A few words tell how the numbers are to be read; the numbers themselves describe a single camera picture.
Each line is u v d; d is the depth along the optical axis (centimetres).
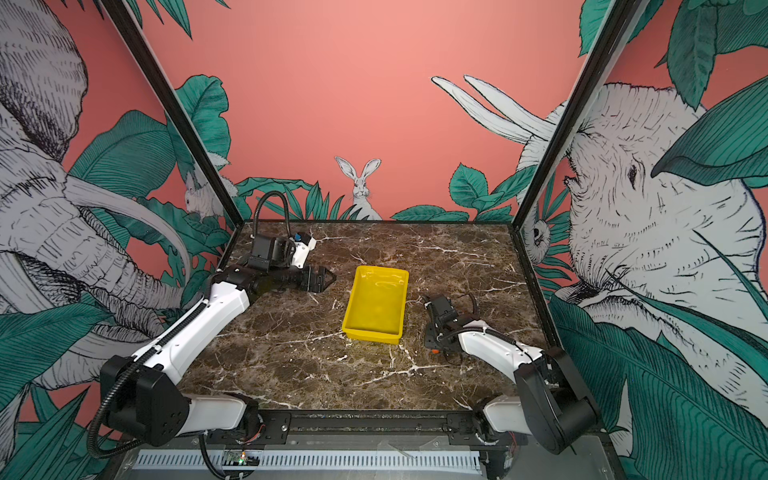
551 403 42
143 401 39
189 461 70
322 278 72
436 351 86
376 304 98
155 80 79
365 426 75
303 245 73
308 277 71
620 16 69
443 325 67
